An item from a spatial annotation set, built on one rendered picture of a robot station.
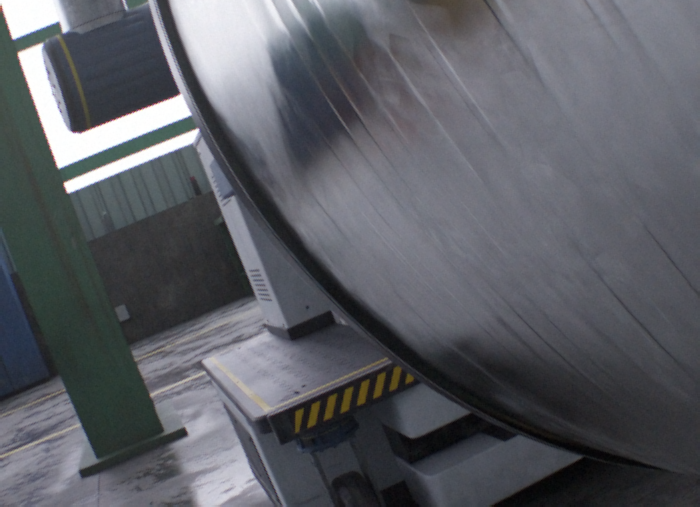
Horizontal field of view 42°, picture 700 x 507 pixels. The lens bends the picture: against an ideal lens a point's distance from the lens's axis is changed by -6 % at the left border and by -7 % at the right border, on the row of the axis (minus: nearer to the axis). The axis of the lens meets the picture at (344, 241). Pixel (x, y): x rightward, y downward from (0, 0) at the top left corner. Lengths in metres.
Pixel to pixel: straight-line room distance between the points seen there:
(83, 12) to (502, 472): 1.12
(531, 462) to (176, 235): 9.14
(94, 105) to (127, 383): 2.15
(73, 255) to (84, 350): 0.37
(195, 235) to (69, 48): 8.86
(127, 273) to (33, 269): 6.77
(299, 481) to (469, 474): 0.33
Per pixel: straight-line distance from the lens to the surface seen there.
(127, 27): 1.84
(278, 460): 1.75
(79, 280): 3.81
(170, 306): 10.58
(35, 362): 10.15
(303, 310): 2.28
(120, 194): 10.85
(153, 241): 10.59
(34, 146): 3.87
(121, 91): 1.82
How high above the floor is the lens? 0.62
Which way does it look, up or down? 2 degrees down
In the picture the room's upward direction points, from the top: 22 degrees counter-clockwise
